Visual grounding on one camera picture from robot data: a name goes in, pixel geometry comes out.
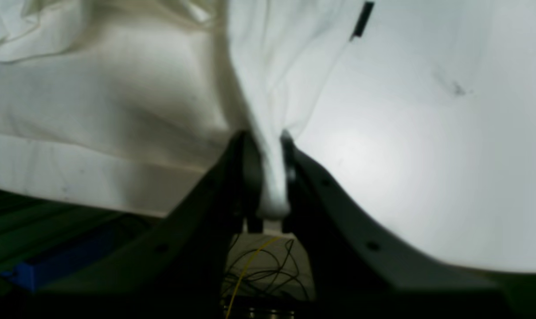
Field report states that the white printed T-shirt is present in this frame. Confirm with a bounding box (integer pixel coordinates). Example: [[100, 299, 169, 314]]
[[0, 0, 363, 220]]

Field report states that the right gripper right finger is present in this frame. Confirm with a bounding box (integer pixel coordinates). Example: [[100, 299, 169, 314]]
[[281, 132, 515, 319]]

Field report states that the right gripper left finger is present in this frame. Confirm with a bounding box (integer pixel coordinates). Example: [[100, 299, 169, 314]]
[[37, 132, 262, 319]]

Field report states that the yellow cable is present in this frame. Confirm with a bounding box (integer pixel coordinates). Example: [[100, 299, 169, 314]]
[[225, 236, 282, 319]]

